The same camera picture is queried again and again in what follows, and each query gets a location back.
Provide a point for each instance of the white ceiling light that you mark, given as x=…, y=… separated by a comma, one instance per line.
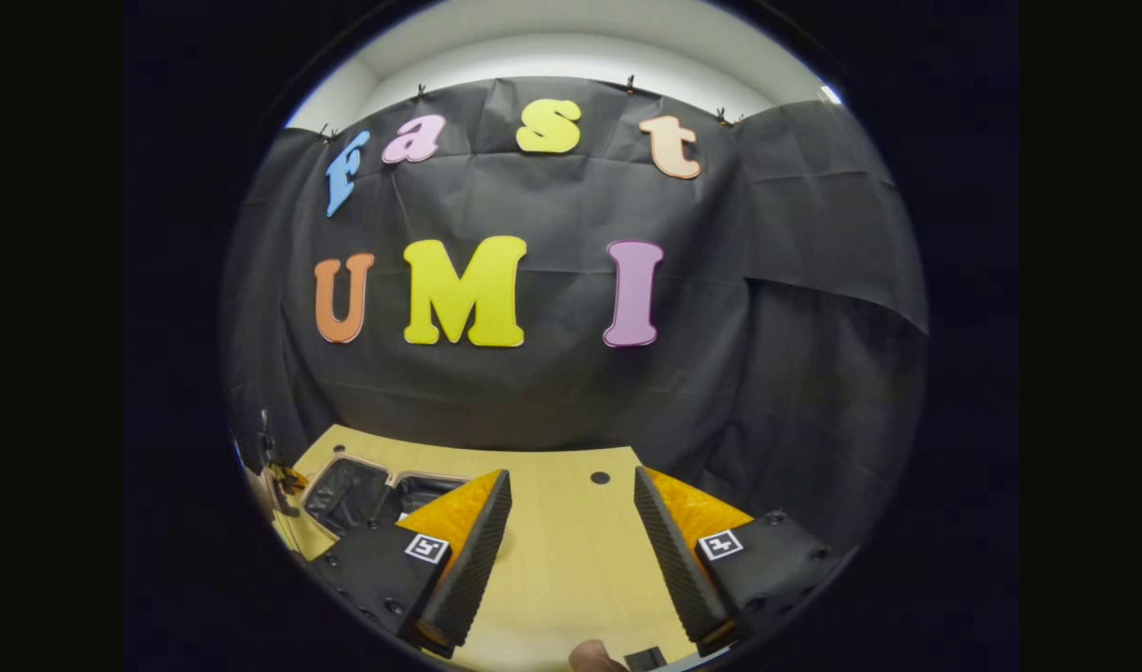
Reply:
x=830, y=93

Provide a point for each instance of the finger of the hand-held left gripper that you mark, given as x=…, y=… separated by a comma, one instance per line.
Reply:
x=295, y=479

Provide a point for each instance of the pink suitcase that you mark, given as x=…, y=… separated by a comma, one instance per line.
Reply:
x=347, y=495

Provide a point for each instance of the black backdrop cloth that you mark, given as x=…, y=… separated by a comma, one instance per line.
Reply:
x=552, y=401

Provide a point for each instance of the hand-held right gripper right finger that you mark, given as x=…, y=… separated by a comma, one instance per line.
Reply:
x=683, y=569

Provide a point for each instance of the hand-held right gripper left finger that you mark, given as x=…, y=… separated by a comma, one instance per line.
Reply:
x=473, y=569

